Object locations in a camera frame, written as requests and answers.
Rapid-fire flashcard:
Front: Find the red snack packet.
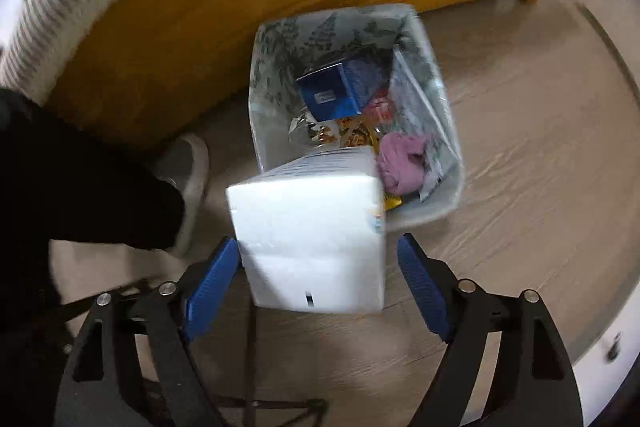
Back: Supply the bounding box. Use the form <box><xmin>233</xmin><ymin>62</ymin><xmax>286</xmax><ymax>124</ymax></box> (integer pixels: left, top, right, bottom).
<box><xmin>361</xmin><ymin>88</ymin><xmax>396</xmax><ymax>124</ymax></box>

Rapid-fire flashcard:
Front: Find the purple cloth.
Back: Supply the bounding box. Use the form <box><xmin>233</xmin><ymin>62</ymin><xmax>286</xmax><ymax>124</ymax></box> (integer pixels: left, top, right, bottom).
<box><xmin>375</xmin><ymin>132</ymin><xmax>433</xmax><ymax>198</ymax></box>

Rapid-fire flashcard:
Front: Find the blue box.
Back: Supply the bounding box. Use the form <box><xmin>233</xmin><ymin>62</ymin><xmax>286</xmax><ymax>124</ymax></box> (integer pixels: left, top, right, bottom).
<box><xmin>295</xmin><ymin>49</ymin><xmax>393</xmax><ymax>120</ymax></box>

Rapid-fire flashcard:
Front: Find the grey slipper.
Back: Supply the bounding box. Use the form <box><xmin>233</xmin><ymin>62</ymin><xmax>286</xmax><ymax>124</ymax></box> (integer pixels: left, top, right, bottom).
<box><xmin>152</xmin><ymin>133</ymin><xmax>211</xmax><ymax>258</ymax></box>

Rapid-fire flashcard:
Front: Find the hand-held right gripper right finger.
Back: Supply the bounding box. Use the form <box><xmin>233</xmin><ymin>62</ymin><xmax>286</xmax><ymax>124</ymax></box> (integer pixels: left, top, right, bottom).
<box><xmin>396</xmin><ymin>233</ymin><xmax>585</xmax><ymax>427</ymax></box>

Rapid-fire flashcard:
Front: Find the trash bin with patterned liner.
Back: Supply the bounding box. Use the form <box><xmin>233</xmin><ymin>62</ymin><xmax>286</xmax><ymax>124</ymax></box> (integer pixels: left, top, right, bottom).
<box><xmin>247</xmin><ymin>3</ymin><xmax>466</xmax><ymax>230</ymax></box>

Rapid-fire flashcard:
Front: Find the person's leg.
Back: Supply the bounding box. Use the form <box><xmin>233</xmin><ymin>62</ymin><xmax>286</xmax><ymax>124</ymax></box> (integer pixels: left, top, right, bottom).
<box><xmin>0</xmin><ymin>87</ymin><xmax>186</xmax><ymax>427</ymax></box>

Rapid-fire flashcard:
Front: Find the white milk carton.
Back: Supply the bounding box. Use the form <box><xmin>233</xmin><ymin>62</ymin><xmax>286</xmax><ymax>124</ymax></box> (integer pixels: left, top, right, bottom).
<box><xmin>225</xmin><ymin>146</ymin><xmax>388</xmax><ymax>314</ymax></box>

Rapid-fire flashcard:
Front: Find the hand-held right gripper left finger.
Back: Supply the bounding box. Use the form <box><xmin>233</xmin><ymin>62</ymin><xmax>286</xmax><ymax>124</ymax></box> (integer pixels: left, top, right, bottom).
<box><xmin>52</xmin><ymin>236</ymin><xmax>244</xmax><ymax>427</ymax></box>

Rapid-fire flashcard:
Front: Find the silver foil wrapper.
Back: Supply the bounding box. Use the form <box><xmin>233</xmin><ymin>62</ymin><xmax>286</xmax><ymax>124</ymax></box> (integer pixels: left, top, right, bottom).
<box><xmin>289</xmin><ymin>114</ymin><xmax>331</xmax><ymax>150</ymax></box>

